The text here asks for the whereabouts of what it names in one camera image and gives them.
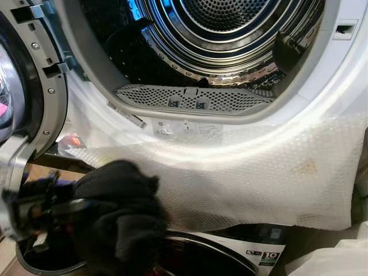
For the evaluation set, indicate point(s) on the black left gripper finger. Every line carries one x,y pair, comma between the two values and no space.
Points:
46,183
69,206

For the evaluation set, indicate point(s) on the black garment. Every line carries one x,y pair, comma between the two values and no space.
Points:
126,224

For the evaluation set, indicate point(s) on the white washing machine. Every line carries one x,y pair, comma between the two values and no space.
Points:
236,244

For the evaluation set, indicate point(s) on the black round laundry basket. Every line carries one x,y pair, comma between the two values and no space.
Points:
40,263

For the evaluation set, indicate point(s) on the white cloth bundle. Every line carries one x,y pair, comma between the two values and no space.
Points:
339,259

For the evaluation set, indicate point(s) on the grey round dryer door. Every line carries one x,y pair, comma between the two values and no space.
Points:
50,106

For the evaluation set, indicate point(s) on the white barcode label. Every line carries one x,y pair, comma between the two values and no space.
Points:
129,116

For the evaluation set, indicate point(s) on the grey door hinge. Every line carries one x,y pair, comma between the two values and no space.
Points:
57,69

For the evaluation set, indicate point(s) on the white bubble wrap sheet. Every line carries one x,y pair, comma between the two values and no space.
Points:
259,178

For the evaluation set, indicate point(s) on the white tumble dryer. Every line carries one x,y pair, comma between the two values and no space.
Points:
339,75

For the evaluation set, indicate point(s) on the warranty sticker with number ten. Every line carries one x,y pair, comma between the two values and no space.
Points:
270,257

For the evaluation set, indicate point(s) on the black round washer door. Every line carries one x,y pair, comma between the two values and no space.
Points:
195,259

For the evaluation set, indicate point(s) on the white instruction sticker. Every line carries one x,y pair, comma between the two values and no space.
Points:
190,131

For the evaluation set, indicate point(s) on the black drum paddle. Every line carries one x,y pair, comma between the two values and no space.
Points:
287,53

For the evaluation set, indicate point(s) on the grey lint filter grille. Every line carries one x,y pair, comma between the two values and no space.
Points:
230,102

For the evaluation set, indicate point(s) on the steel dryer drum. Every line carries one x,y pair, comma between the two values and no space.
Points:
230,54

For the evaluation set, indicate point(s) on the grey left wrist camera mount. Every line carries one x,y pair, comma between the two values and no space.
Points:
10,172

